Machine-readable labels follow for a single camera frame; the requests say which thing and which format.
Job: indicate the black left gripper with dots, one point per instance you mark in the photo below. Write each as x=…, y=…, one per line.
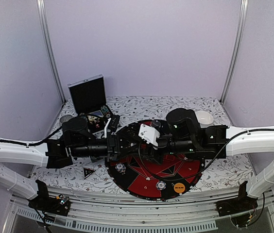
x=113, y=146

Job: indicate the clear dealer button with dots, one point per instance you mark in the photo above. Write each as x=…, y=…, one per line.
x=155, y=124

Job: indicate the poker chip stack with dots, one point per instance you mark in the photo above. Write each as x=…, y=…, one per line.
x=120, y=167
x=160, y=185

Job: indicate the orange big blind button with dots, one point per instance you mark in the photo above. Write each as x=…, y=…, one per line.
x=179, y=188

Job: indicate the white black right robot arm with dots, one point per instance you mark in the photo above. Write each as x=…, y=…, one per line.
x=251, y=140

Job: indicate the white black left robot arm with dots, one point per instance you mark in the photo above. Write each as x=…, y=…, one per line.
x=47, y=153

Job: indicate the striped grey cup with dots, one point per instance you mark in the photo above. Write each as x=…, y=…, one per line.
x=65, y=118

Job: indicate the white ceramic bowl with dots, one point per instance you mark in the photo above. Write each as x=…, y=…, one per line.
x=204, y=118

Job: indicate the black triangular card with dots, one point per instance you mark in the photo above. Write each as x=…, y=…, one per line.
x=87, y=172

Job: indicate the right poker chip row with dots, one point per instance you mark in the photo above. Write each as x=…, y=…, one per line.
x=106, y=111

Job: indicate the aluminium poker chip case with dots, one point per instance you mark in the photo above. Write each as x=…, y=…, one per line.
x=88, y=96

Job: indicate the round red black poker mat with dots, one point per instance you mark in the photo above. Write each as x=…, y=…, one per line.
x=141, y=175

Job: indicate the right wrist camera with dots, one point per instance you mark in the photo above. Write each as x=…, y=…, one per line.
x=149, y=134

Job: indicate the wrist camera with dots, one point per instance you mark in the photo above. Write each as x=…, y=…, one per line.
x=111, y=125
x=149, y=134

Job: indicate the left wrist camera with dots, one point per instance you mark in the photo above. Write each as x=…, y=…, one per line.
x=111, y=125

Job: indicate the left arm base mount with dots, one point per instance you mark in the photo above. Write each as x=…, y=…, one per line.
x=59, y=205

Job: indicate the aluminium front rail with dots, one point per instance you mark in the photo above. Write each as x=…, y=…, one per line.
x=111, y=210

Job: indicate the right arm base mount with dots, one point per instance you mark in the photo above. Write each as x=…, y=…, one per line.
x=237, y=205

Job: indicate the right aluminium frame post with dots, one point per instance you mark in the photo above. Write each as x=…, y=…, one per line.
x=236, y=49

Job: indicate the aluminium frame post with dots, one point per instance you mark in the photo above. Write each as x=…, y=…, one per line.
x=47, y=39
x=236, y=49

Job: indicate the left aluminium frame post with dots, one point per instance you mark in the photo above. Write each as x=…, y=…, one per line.
x=47, y=39

